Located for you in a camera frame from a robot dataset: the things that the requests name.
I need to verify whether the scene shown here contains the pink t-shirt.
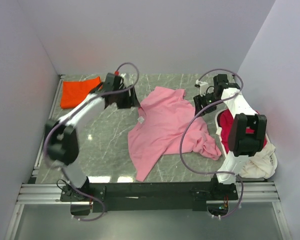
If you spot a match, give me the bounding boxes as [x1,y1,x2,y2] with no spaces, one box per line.
[127,86,222,182]

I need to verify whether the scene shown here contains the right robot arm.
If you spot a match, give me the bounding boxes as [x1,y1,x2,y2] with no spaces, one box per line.
[193,74,267,186]

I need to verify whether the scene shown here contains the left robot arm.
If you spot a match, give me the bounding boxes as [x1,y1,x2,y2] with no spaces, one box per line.
[43,72,140,201]

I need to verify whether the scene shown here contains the crimson red t-shirt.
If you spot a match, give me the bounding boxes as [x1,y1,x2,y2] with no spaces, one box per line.
[217,109,267,157]

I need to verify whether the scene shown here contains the folded orange t-shirt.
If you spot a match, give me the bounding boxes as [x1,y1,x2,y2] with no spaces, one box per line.
[60,76,101,109]

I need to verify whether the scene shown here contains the white laundry basket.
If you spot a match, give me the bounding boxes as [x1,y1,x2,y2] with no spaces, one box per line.
[214,108,278,179]

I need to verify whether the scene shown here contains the white t-shirt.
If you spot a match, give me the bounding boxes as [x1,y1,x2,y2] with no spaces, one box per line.
[239,142,278,179]

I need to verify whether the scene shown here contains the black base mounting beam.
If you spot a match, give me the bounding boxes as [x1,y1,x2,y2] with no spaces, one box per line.
[60,179,239,213]

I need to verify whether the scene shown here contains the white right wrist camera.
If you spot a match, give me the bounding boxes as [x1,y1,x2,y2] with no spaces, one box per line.
[194,79,211,96]

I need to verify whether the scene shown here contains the aluminium frame rails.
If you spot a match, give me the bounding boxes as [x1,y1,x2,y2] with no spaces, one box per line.
[15,73,66,206]

